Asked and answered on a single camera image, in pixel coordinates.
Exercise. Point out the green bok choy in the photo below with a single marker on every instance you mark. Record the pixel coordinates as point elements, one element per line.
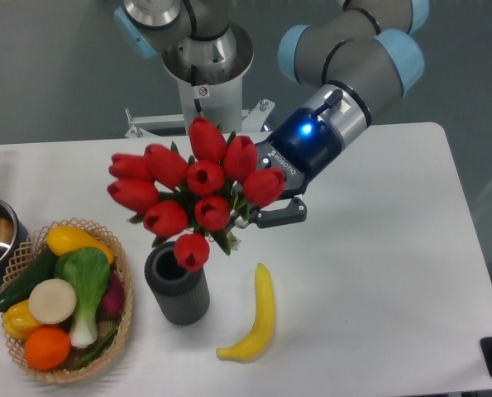
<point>87,270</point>

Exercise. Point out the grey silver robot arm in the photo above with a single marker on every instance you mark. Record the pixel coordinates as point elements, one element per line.
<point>358,64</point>

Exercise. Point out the dark grey ribbed vase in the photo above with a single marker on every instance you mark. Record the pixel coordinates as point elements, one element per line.
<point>182,295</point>

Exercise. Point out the white round radish slice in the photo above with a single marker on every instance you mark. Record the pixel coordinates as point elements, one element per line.
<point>52,301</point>

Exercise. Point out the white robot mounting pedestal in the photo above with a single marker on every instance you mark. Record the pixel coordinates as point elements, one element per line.
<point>221,104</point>

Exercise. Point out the green bean pod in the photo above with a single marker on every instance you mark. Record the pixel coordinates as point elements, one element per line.
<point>95,352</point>

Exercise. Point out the yellow banana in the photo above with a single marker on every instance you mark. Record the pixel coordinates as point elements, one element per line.
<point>258,338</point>

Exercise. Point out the dark green cucumber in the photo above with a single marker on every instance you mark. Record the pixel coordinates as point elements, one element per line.
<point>41,269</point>

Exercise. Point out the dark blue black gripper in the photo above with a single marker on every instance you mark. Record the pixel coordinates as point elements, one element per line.
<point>306,143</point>

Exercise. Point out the purple red sweet potato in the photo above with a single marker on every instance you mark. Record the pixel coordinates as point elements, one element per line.
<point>113,300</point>

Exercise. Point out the yellow squash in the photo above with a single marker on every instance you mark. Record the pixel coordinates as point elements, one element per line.
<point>64,239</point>

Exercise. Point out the red tulip bouquet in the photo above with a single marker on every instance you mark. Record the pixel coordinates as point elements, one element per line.
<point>193,199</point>

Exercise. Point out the yellow bell pepper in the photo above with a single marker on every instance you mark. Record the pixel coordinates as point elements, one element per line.
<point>18,322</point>

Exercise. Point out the woven wicker basket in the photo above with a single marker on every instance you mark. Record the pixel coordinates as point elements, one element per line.
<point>116,328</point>

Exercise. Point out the orange fruit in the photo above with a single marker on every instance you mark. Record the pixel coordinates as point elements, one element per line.
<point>46,348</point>

